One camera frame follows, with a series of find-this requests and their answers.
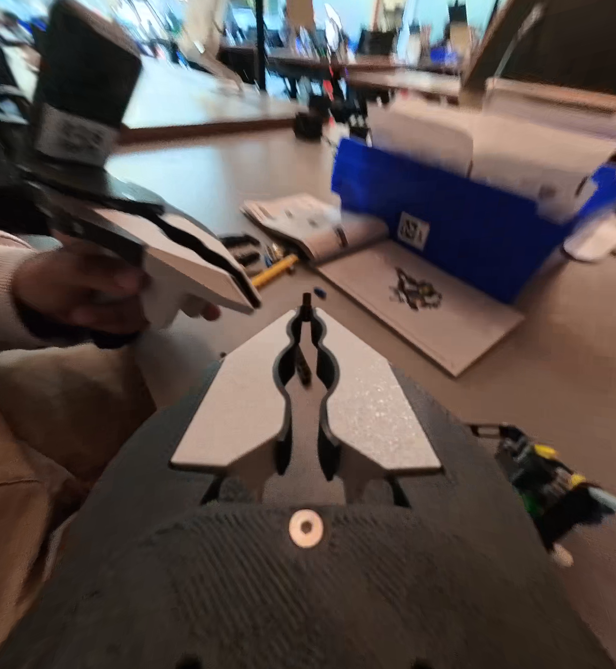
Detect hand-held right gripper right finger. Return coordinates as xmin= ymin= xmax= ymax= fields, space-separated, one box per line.
xmin=310 ymin=307 xmax=443 ymax=503

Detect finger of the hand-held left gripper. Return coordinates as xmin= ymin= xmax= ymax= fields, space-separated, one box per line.
xmin=159 ymin=206 xmax=248 ymax=285
xmin=92 ymin=208 xmax=263 ymax=315

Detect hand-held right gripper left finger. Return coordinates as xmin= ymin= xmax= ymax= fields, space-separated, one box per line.
xmin=170 ymin=308 xmax=299 ymax=502

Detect lego instruction booklet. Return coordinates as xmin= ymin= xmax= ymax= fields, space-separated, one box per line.
xmin=241 ymin=192 xmax=390 ymax=263

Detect partly built lego model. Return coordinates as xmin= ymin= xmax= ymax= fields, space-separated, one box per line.
xmin=469 ymin=422 xmax=616 ymax=568

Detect person's left hand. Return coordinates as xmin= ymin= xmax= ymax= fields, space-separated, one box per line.
xmin=15 ymin=246 xmax=151 ymax=346

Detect yellow pencil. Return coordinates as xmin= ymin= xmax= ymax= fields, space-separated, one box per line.
xmin=250 ymin=254 xmax=301 ymax=289

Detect white printed cardboard sheet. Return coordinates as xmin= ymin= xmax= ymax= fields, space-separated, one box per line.
xmin=315 ymin=239 xmax=526 ymax=378

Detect black pole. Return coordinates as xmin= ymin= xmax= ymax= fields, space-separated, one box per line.
xmin=254 ymin=0 xmax=268 ymax=91

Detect blue plastic bin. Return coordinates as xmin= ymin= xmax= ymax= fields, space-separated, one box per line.
xmin=331 ymin=137 xmax=616 ymax=306

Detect person's legs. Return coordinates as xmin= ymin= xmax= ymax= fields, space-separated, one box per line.
xmin=0 ymin=342 xmax=158 ymax=669

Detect long wooden table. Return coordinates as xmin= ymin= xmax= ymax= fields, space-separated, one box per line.
xmin=266 ymin=55 xmax=463 ymax=101

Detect white plastic object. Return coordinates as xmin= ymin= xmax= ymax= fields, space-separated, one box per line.
xmin=564 ymin=217 xmax=616 ymax=262

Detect white papers in bin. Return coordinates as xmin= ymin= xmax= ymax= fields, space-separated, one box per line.
xmin=368 ymin=102 xmax=616 ymax=211

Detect wooden beam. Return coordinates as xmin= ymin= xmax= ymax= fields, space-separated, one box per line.
xmin=464 ymin=0 xmax=552 ymax=91

